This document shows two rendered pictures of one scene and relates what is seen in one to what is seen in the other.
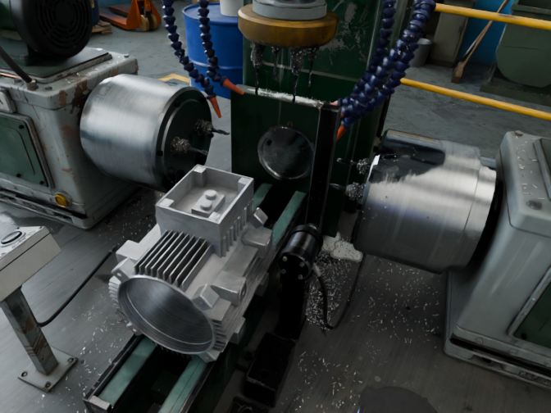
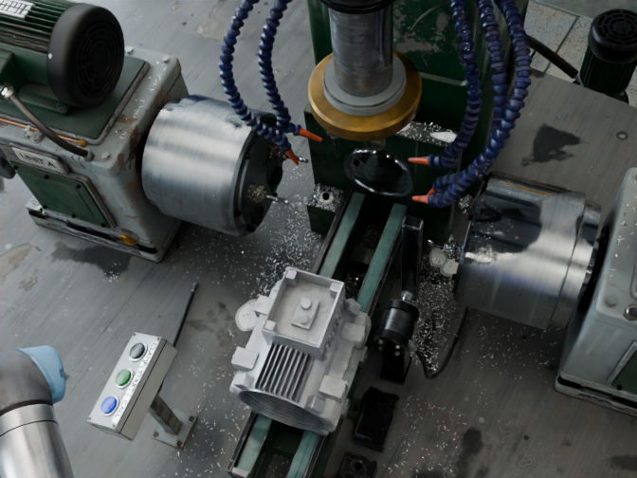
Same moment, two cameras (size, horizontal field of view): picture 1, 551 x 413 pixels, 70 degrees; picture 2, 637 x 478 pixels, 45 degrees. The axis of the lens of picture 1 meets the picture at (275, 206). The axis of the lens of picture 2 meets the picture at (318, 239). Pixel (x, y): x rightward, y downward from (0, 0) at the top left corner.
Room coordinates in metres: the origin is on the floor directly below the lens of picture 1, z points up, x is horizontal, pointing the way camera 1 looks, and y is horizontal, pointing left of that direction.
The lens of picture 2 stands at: (-0.04, -0.04, 2.25)
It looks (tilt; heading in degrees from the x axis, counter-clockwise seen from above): 60 degrees down; 11
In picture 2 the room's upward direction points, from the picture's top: 10 degrees counter-clockwise
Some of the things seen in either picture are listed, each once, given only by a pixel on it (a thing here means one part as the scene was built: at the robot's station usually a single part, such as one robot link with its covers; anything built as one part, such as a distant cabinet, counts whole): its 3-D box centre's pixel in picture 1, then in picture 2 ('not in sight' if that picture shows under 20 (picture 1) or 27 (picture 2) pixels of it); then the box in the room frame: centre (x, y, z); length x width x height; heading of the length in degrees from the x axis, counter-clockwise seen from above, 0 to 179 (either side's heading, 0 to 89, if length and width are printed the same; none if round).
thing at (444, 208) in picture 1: (431, 205); (538, 254); (0.62, -0.30, 1.04); 0.41 x 0.25 x 0.25; 71
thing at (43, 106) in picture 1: (60, 128); (100, 144); (0.93, 0.58, 0.99); 0.35 x 0.31 x 0.37; 71
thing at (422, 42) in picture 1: (416, 52); not in sight; (4.99, -1.57, 0.14); 0.30 x 0.30 x 0.27
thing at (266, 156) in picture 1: (286, 155); (378, 174); (0.82, -0.02, 1.02); 0.15 x 0.02 x 0.15; 71
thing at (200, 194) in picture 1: (208, 210); (304, 315); (0.47, 0.10, 1.11); 0.12 x 0.11 x 0.07; 162
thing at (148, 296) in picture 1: (199, 270); (302, 357); (0.44, 0.11, 1.02); 0.20 x 0.19 x 0.19; 162
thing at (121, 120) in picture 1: (134, 129); (195, 158); (0.85, 0.35, 1.04); 0.37 x 0.25 x 0.25; 71
